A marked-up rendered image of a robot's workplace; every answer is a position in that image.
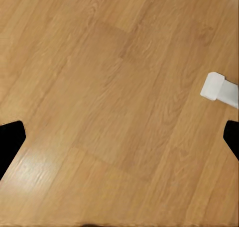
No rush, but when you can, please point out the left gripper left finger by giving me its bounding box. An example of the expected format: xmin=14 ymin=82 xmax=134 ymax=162
xmin=0 ymin=120 xmax=26 ymax=180

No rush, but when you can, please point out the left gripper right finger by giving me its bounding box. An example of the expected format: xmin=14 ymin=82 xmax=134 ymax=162
xmin=223 ymin=120 xmax=239 ymax=160

